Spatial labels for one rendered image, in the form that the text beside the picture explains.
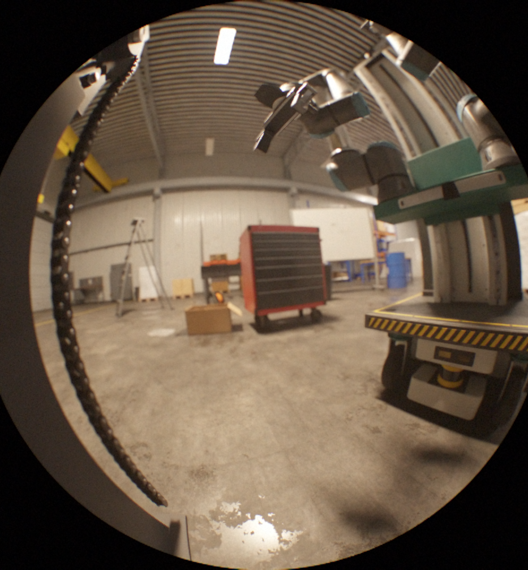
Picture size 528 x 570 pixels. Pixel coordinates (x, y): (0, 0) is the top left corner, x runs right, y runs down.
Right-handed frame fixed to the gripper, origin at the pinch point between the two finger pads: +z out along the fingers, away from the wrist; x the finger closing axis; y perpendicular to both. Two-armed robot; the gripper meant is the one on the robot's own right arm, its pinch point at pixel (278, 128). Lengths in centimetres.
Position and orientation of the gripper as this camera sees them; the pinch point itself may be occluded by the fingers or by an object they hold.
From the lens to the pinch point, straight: 41.7
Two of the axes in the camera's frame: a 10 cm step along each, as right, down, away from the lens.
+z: -2.1, 9.4, -2.7
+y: 8.3, 3.2, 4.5
